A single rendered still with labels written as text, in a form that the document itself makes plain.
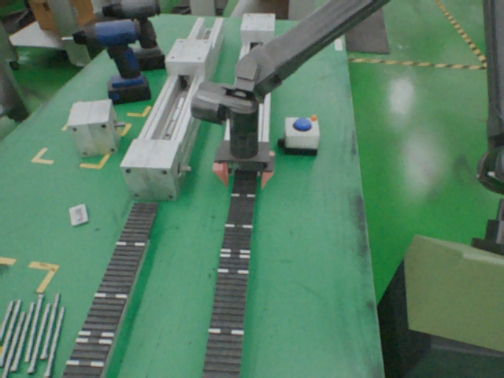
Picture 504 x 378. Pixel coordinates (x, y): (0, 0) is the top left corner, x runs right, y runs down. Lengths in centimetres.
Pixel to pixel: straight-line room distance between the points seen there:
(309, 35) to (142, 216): 45
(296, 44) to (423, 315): 47
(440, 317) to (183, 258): 42
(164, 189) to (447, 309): 54
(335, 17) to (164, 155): 40
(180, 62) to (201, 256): 58
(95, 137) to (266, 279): 53
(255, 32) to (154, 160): 66
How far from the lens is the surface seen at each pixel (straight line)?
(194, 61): 101
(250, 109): 61
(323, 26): 64
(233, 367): 52
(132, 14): 123
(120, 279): 61
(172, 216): 72
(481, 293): 53
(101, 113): 90
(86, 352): 58
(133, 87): 109
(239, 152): 65
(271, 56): 63
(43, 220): 81
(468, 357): 67
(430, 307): 57
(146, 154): 73
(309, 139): 82
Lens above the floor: 131
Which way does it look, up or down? 44 degrees down
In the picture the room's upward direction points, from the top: straight up
